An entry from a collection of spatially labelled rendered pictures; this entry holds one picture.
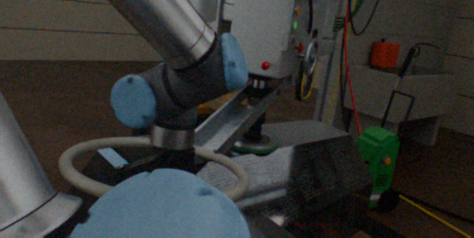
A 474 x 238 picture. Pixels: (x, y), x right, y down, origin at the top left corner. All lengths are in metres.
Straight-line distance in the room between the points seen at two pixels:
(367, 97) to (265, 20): 3.08
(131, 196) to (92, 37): 7.53
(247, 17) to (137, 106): 0.93
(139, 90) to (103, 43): 7.29
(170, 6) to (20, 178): 0.28
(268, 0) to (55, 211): 1.21
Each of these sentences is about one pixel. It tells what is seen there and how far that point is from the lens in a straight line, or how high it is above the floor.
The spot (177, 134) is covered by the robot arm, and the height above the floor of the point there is 1.12.
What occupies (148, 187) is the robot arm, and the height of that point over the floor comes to 1.22.
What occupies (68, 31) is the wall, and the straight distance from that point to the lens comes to 7.74.
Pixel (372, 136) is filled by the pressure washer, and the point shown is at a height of 0.53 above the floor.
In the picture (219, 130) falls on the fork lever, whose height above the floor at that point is 0.94.
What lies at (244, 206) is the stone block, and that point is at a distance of 1.52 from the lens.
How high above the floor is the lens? 1.39
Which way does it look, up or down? 14 degrees down
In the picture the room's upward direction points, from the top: 7 degrees clockwise
